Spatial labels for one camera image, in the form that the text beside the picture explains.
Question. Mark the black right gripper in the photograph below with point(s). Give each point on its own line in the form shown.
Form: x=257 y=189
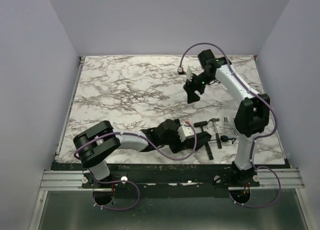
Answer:
x=191 y=87

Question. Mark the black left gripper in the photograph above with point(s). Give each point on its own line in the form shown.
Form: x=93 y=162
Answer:
x=188 y=142

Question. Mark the black folding umbrella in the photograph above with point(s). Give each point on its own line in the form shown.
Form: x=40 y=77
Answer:
x=223 y=138

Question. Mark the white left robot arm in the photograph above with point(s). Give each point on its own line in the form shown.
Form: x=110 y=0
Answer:
x=95 y=144

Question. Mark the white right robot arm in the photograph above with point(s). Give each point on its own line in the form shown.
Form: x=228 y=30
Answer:
x=253 y=108

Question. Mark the small claw hammer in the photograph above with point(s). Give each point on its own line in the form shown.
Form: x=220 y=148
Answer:
x=217 y=136

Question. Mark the clear plastic screw box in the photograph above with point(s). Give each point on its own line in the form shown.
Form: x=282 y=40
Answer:
x=229 y=128

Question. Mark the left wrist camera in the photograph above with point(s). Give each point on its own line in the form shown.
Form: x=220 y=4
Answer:
x=185 y=132

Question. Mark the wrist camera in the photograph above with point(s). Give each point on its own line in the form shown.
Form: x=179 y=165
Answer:
x=185 y=132
x=188 y=73

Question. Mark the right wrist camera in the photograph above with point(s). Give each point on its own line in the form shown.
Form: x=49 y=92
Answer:
x=188 y=73

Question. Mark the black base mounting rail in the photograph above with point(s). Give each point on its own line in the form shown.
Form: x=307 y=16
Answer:
x=165 y=181

